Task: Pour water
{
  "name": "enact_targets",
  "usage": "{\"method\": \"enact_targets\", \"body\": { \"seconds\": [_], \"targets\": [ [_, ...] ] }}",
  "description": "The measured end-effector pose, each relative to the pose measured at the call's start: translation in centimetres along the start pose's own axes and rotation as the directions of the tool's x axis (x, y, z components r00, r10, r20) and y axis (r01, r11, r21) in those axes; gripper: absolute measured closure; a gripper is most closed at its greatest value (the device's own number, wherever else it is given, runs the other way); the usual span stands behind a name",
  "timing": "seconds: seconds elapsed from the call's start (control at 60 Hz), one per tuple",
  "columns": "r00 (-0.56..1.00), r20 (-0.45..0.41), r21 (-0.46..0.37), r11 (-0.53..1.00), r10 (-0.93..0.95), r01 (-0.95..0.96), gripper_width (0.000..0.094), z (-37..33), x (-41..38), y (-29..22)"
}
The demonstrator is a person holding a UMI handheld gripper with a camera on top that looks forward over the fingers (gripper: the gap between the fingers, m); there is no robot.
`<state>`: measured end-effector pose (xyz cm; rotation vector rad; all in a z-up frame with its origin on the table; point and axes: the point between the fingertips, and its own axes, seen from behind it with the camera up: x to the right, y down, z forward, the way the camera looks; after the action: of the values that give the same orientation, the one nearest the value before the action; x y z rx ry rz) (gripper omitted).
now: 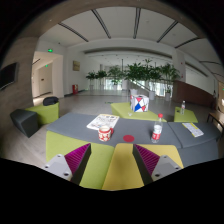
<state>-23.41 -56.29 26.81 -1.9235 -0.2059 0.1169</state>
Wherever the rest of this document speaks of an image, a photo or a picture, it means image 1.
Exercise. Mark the yellow leaflet on bench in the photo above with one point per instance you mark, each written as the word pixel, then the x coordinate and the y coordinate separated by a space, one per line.
pixel 194 130

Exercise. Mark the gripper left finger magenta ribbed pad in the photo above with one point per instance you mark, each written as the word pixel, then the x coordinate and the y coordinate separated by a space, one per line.
pixel 71 166

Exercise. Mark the green exit sign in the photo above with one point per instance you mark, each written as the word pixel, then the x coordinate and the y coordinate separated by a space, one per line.
pixel 50 50

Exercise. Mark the green ottoman far right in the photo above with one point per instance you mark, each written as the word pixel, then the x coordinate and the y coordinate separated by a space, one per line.
pixel 187 116

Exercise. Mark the colourful geometric tissue box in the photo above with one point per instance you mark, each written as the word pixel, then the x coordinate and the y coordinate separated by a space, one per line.
pixel 139 103

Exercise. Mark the brown reception counter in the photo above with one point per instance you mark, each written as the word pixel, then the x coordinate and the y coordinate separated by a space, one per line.
pixel 191 94

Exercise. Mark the green ottoman far centre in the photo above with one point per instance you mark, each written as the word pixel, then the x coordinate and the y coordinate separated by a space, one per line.
pixel 123 110

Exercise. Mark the yellow-green seat cushions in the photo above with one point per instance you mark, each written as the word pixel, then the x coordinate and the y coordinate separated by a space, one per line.
pixel 108 167

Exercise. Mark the red white patterned mug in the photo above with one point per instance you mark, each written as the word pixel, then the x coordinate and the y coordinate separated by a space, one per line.
pixel 105 133

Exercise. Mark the grey upholstered bench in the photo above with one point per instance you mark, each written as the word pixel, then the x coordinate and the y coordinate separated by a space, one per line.
pixel 192 150

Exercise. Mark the water bottle, red label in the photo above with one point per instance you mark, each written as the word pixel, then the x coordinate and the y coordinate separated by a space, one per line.
pixel 157 129

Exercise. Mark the red round coaster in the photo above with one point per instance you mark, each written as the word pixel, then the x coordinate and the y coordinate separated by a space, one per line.
pixel 128 138

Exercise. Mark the far clear water bottle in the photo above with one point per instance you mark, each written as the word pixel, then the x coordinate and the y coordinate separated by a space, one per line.
pixel 182 107

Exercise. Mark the magazine on grey bench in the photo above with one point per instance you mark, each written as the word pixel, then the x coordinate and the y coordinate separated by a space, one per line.
pixel 103 119

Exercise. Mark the wall-mounted black tv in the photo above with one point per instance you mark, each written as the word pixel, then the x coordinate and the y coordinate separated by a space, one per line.
pixel 8 75

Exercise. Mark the row of potted plants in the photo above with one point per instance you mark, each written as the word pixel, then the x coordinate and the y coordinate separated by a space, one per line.
pixel 139 72

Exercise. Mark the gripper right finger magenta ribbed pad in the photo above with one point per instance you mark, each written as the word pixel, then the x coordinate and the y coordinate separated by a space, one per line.
pixel 153 167

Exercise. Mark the framed yellow wall picture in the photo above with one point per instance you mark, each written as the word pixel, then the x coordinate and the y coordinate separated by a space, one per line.
pixel 76 66

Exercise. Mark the red fire extinguisher cabinet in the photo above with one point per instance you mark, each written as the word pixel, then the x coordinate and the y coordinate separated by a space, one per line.
pixel 75 89

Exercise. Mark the green armchair left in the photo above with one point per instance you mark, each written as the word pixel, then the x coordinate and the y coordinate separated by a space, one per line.
pixel 48 111

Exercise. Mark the green ottoman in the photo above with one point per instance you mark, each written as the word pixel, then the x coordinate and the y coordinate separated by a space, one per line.
pixel 123 110
pixel 187 116

